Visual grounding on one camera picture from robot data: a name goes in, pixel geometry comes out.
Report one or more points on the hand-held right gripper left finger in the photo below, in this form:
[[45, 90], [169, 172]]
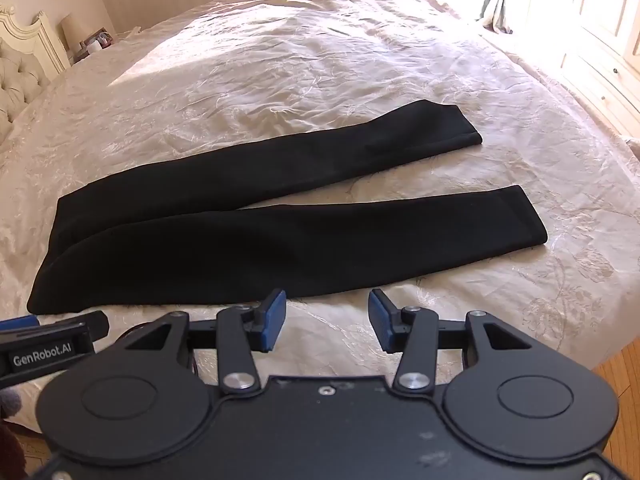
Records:
[[274, 321]]

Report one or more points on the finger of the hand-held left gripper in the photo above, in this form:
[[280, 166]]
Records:
[[95, 324]]

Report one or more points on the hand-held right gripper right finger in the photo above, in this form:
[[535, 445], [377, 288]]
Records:
[[380, 321]]

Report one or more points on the black pants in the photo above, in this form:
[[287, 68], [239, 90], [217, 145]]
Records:
[[200, 240]]

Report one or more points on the dark red cloth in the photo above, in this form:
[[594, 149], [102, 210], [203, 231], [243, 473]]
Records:
[[9, 450]]

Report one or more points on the cream embroidered bedspread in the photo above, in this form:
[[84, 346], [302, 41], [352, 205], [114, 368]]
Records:
[[300, 60]]

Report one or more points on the cream tufted headboard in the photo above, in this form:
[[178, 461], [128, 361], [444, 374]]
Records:
[[25, 70]]

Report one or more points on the bedside table clutter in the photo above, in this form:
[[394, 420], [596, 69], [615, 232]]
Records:
[[97, 40]]

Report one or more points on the cream table lamp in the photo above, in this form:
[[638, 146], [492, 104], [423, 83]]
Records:
[[71, 27]]

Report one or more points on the white panelled cabinet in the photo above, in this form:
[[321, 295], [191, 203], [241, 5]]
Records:
[[600, 25]]

